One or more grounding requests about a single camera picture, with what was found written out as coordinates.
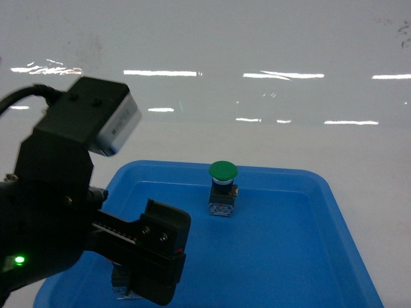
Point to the blue plastic tray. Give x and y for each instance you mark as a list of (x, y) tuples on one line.
[(285, 245)]

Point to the red mushroom push button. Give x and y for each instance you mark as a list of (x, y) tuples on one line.
[(120, 279)]

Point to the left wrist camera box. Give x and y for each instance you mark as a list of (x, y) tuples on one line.
[(98, 114)]

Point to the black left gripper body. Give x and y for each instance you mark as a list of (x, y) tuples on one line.
[(50, 214)]

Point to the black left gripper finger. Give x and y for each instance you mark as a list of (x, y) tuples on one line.
[(161, 239)]

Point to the white whiteboard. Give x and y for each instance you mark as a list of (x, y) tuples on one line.
[(302, 63)]

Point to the green mushroom push button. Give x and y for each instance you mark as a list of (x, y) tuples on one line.
[(223, 191)]

